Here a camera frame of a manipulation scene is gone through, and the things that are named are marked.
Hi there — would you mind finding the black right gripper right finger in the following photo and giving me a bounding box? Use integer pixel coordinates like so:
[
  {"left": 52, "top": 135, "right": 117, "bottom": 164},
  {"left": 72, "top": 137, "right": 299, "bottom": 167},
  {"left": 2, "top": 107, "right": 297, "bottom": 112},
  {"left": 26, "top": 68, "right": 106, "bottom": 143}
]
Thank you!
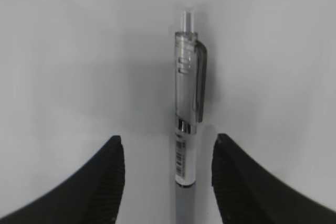
[{"left": 212, "top": 133, "right": 335, "bottom": 223}]

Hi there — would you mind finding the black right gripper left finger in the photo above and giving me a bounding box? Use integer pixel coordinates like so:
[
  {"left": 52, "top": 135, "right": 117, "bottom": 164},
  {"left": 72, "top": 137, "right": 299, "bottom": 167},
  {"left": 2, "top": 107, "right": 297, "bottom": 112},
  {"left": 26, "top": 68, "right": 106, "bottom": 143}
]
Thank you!
[{"left": 1, "top": 135, "right": 125, "bottom": 223}]

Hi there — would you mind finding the grey white ballpoint pen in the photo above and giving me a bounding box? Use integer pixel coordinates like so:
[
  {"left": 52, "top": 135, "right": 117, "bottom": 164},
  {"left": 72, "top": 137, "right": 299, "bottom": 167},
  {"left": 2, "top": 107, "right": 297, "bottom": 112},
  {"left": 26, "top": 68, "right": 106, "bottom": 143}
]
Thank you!
[{"left": 174, "top": 9, "right": 208, "bottom": 223}]

